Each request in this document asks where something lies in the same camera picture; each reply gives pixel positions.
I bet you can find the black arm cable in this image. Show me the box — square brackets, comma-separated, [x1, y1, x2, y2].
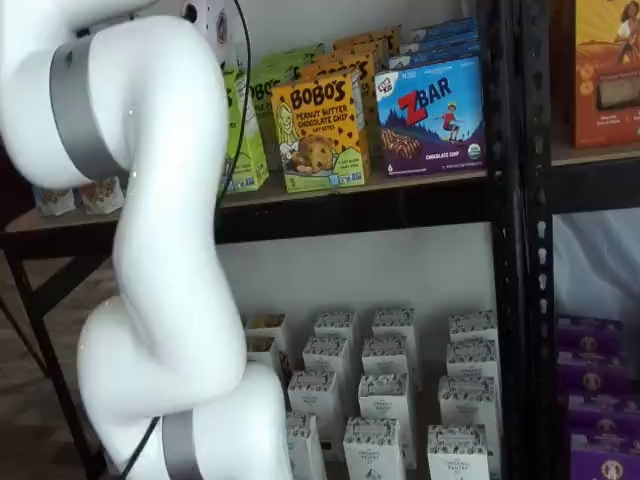
[217, 0, 251, 199]
[119, 414, 161, 480]

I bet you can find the yellow apple pie bites box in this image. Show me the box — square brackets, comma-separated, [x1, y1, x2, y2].
[222, 67, 271, 194]

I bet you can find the green Bobo's apple pie box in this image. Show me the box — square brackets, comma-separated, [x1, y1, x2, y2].
[244, 62, 301, 132]
[259, 43, 326, 81]

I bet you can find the yellow Bobo's peanut butter box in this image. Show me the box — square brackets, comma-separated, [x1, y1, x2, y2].
[299, 52, 379, 126]
[271, 69, 372, 194]
[332, 27, 401, 66]

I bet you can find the black metal shelf frame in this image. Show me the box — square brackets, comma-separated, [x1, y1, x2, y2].
[0, 0, 526, 480]
[519, 0, 640, 480]

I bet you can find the orange snack box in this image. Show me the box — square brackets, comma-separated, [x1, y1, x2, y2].
[569, 0, 640, 150]

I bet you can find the purple snack box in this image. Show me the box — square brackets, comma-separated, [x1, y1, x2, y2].
[569, 447, 640, 480]
[557, 314, 626, 354]
[567, 394, 640, 451]
[557, 349, 632, 399]

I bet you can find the white wrist mount plate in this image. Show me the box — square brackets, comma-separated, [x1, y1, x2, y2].
[180, 0, 241, 69]

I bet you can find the yellow nut snack box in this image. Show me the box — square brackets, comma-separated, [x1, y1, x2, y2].
[243, 312, 290, 351]
[243, 335, 280, 374]

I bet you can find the white floral print box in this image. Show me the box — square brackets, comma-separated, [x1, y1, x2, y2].
[445, 338, 500, 381]
[313, 310, 357, 344]
[360, 334, 409, 379]
[357, 372, 416, 426]
[301, 334, 350, 381]
[427, 423, 490, 480]
[342, 417, 407, 480]
[437, 374, 499, 431]
[285, 412, 329, 480]
[287, 369, 337, 441]
[447, 309, 497, 344]
[371, 307, 416, 341]

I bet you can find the blue Zbar snack box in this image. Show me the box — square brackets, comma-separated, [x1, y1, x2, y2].
[409, 17, 479, 40]
[374, 55, 487, 177]
[399, 29, 480, 54]
[388, 42, 481, 71]

